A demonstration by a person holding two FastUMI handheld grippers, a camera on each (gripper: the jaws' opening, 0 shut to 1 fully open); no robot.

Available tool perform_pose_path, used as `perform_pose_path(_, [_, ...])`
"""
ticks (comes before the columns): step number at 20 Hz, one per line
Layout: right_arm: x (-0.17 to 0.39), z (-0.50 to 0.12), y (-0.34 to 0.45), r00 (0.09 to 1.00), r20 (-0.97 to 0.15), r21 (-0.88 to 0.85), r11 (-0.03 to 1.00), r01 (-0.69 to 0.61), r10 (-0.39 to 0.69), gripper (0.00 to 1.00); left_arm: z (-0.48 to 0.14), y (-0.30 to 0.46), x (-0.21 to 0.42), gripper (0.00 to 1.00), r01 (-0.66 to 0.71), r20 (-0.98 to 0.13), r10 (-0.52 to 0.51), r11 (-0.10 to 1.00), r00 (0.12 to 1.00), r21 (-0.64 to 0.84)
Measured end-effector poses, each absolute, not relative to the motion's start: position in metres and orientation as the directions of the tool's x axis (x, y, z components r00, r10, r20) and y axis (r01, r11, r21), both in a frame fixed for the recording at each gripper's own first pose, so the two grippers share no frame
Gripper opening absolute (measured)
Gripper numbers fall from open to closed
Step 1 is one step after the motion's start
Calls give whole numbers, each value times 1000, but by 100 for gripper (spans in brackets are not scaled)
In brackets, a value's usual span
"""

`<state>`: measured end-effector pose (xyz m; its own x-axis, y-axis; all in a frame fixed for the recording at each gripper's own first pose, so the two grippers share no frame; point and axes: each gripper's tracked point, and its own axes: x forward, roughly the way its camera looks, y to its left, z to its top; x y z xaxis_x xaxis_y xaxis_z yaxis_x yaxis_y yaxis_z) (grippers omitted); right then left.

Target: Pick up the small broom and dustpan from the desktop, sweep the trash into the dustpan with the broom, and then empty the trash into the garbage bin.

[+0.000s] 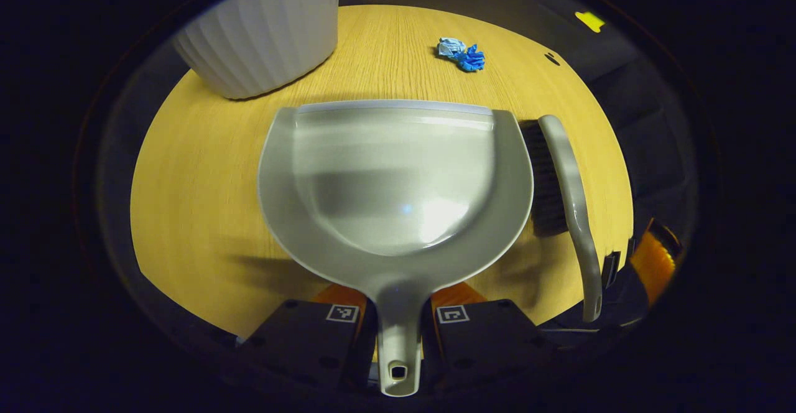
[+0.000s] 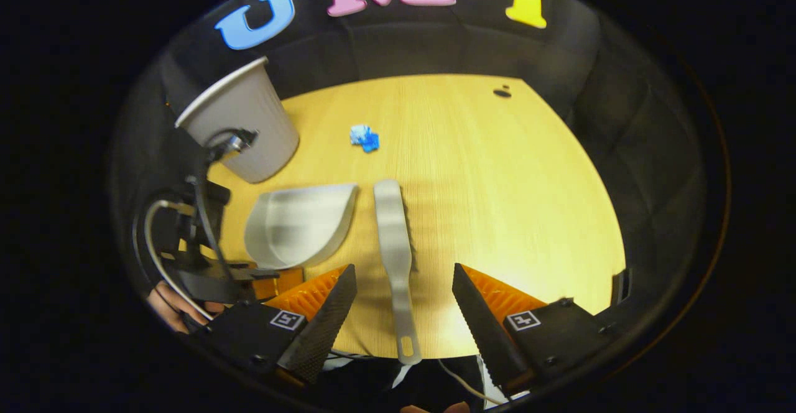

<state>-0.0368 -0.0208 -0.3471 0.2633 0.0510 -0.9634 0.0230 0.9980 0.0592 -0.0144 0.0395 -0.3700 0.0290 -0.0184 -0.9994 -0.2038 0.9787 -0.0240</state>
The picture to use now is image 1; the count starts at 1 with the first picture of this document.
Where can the grey dustpan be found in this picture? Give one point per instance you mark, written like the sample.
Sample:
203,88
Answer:
398,183

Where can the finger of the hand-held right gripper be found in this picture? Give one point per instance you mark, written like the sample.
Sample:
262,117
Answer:
653,267
611,270

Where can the dark blue paper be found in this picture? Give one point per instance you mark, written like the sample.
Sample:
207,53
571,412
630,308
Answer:
471,60

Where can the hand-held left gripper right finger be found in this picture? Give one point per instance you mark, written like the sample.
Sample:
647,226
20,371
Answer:
485,338

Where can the light blue paper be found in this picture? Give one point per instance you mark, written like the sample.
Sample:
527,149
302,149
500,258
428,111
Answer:
449,46

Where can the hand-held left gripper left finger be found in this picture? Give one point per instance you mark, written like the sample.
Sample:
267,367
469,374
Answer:
298,338

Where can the white garbage bin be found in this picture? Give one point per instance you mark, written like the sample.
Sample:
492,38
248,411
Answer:
267,33

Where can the small grey broom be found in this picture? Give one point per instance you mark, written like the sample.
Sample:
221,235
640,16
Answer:
571,176

